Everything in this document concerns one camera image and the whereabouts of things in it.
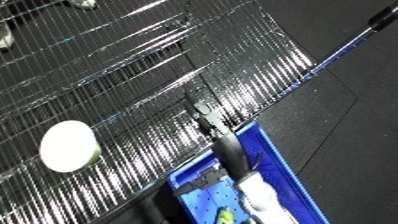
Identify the pale right robot forearm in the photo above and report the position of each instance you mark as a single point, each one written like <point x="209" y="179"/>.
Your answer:
<point x="260" y="195"/>

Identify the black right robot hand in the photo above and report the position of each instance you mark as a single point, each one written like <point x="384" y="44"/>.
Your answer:
<point x="228" y="146"/>

